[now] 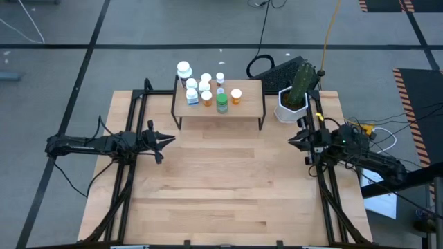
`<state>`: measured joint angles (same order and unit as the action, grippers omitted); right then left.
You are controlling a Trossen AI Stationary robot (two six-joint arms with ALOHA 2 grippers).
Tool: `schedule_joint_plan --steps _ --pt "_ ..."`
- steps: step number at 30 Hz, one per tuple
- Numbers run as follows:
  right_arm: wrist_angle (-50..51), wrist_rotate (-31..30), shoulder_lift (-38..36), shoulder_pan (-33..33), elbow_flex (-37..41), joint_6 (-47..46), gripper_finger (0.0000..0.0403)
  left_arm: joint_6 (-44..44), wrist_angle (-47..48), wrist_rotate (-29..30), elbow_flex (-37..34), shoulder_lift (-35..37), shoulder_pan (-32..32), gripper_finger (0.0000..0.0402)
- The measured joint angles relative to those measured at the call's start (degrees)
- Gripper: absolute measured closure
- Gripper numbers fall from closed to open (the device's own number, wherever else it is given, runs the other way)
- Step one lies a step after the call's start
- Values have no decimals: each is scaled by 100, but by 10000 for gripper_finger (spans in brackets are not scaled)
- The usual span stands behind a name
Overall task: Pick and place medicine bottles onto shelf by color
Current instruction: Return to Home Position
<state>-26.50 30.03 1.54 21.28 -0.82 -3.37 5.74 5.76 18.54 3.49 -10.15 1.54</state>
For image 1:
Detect large white medicine bottle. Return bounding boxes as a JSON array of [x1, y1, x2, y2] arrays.
[[176, 60, 194, 81]]

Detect wooden shelf black metal legs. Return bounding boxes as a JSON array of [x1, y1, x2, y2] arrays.
[[170, 75, 266, 131]]

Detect yellow cable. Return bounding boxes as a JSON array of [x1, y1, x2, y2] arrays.
[[320, 0, 343, 75]]

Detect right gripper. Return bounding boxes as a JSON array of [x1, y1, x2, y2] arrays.
[[288, 118, 333, 165]]

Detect white floor cable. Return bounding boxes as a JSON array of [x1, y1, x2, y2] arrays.
[[0, 0, 46, 44]]

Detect black mat orange striped edge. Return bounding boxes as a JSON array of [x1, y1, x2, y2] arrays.
[[358, 0, 443, 13], [392, 68, 443, 201]]

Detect black keyboard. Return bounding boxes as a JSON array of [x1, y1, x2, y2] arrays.
[[254, 55, 321, 95]]

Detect white looped cable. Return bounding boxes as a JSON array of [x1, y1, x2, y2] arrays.
[[372, 126, 398, 150]]

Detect cactus in white pot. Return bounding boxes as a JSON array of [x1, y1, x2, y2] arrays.
[[273, 59, 316, 125]]

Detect black metal bar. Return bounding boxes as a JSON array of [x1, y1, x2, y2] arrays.
[[359, 162, 443, 200]]

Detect grey floor block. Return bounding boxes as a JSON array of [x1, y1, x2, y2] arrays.
[[0, 71, 21, 82]]

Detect green-capped bottle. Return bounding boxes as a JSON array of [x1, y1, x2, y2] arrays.
[[215, 93, 229, 115]]

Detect black aluminium table frame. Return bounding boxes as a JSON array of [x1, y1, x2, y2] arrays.
[[78, 77, 373, 249]]

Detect white-screen monitor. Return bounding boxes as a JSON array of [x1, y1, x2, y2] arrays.
[[359, 169, 399, 221]]

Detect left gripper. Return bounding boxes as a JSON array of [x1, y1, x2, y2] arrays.
[[138, 120, 176, 165]]

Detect black coiled cable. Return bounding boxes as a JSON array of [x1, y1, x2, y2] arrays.
[[246, 0, 276, 79]]

